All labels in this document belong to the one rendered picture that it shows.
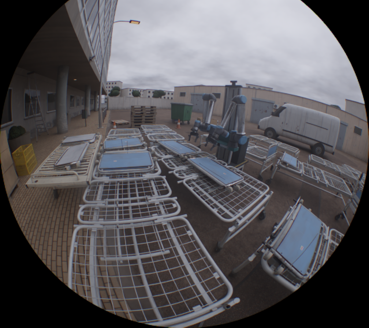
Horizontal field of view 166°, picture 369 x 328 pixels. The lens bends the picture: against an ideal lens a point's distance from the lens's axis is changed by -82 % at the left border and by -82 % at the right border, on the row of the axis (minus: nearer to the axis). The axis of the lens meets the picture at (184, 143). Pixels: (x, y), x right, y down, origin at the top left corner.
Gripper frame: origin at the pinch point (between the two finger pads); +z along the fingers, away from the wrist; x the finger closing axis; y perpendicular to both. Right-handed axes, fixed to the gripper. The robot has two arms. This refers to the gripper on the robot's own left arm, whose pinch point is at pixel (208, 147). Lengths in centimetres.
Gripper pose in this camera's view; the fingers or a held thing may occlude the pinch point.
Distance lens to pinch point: 178.9
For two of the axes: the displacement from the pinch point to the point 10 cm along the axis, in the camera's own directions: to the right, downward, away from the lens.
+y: -7.5, -3.0, -5.9
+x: 4.5, 4.1, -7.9
